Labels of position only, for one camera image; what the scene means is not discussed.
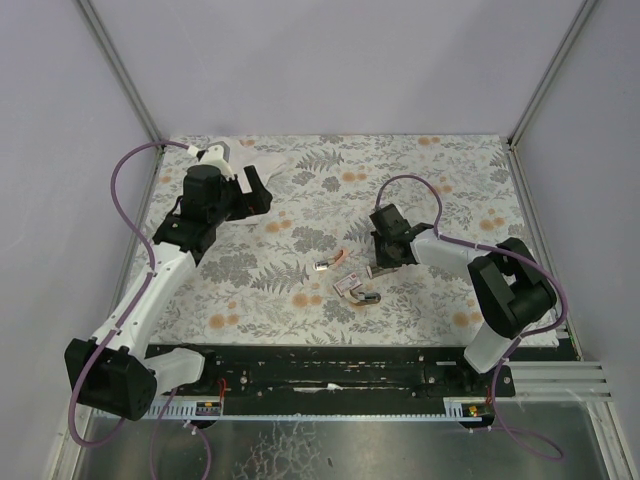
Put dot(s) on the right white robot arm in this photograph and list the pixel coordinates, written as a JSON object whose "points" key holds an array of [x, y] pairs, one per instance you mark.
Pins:
{"points": [[511, 290]]}

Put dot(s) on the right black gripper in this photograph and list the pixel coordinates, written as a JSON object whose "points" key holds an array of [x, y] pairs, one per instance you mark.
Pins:
{"points": [[388, 251]]}

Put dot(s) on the red staple box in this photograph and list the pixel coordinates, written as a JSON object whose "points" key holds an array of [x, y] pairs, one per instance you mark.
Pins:
{"points": [[346, 284]]}

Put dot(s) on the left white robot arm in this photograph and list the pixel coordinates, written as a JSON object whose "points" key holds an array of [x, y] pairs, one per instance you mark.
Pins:
{"points": [[112, 371]]}

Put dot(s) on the left aluminium frame post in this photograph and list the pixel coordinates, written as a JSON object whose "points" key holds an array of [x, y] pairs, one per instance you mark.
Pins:
{"points": [[102, 38]]}

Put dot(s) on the white cloth towel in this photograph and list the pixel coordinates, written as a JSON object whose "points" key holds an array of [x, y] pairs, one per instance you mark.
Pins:
{"points": [[267, 164]]}

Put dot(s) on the grey cardboard box sleeve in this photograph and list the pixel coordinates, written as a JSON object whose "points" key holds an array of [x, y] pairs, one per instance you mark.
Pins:
{"points": [[374, 271]]}

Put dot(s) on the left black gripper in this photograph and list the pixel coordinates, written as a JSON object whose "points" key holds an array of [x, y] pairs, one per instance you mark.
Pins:
{"points": [[245, 191]]}

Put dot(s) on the right aluminium frame post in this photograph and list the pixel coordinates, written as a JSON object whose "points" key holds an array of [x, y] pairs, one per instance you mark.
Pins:
{"points": [[558, 59]]}

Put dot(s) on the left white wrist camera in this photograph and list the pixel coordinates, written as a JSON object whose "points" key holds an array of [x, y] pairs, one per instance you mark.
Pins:
{"points": [[216, 155]]}

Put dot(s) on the floral patterned table mat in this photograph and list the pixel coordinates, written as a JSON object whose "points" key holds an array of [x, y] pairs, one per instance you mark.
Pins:
{"points": [[257, 285]]}

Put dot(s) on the beige brown stapler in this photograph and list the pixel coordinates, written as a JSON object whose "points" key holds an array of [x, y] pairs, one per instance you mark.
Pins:
{"points": [[362, 298]]}

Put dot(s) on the aluminium frame post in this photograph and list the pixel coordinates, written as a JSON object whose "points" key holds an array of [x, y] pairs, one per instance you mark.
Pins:
{"points": [[102, 38], [558, 59]]}

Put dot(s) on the white slotted cable duct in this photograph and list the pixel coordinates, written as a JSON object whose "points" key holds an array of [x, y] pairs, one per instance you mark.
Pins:
{"points": [[334, 406]]}

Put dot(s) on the aluminium cross rail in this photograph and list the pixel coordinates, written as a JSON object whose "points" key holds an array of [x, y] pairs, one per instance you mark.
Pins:
{"points": [[555, 381]]}

